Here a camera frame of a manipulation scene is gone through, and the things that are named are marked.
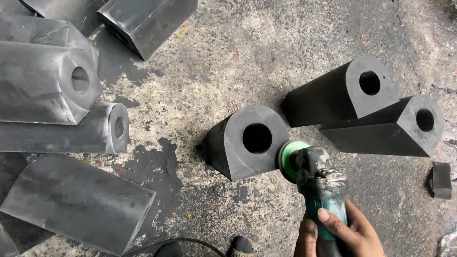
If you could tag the grey shiny object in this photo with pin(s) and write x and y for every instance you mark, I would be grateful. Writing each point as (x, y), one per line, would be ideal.
(449, 246)

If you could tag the person's right shoe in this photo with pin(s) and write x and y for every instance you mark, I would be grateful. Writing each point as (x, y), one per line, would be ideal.
(242, 246)

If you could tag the teal angle grinder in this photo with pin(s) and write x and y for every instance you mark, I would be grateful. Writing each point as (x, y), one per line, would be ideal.
(319, 182)

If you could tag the person's right hand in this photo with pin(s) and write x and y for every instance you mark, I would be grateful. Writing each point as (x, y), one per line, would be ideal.
(360, 239)

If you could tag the black rubber block with hole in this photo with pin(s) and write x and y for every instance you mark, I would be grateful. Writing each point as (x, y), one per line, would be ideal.
(321, 96)
(232, 157)
(375, 135)

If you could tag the person's shoe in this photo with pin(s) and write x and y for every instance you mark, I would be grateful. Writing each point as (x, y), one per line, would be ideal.
(242, 246)
(169, 250)

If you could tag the pile of dusty grey rubber blocks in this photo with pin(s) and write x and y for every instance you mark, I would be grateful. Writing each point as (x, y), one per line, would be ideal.
(43, 85)

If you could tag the small black rubber offcut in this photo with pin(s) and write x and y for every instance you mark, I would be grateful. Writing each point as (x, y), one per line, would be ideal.
(442, 180)

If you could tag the person's left shoe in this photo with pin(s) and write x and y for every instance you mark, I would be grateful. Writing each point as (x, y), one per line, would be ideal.
(169, 250)

